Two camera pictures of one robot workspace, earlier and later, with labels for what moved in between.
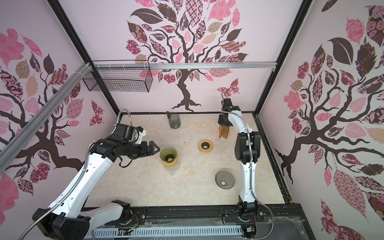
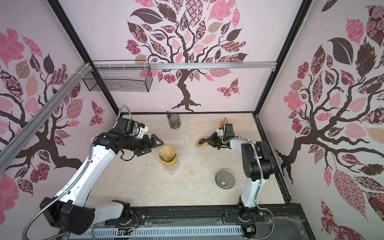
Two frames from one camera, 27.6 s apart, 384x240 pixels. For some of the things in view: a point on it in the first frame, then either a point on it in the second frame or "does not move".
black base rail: [286, 221] does not move
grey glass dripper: [225, 179] does not move
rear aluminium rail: [184, 65] does not move
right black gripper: [221, 122] to [213, 141]
